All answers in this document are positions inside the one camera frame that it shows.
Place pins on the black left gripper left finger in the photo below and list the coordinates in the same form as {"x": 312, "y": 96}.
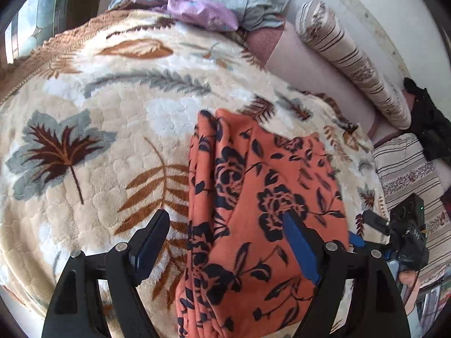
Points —
{"x": 75, "y": 308}

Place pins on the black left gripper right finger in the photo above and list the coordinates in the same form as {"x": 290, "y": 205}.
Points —
{"x": 376, "y": 308}

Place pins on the orange floral garment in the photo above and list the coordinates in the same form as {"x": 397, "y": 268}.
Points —
{"x": 241, "y": 278}

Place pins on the black clothing pile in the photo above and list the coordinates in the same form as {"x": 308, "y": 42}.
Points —
{"x": 428, "y": 124}

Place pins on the operator hand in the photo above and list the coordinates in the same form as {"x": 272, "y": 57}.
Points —
{"x": 409, "y": 279}

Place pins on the striped floral pillow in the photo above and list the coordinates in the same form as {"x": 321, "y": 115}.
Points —
{"x": 412, "y": 188}

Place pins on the cream leaf-pattern fleece blanket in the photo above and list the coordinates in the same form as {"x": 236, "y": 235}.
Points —
{"x": 96, "y": 127}

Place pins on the mauve bed sheet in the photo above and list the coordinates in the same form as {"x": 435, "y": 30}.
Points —
{"x": 286, "y": 56}

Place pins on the striped brown bolster pillow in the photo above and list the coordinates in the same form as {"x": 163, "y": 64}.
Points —
{"x": 319, "y": 28}

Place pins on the lilac floral cloth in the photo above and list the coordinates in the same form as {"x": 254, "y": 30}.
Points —
{"x": 212, "y": 16}

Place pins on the stained glass window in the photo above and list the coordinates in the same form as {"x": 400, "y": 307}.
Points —
{"x": 35, "y": 22}

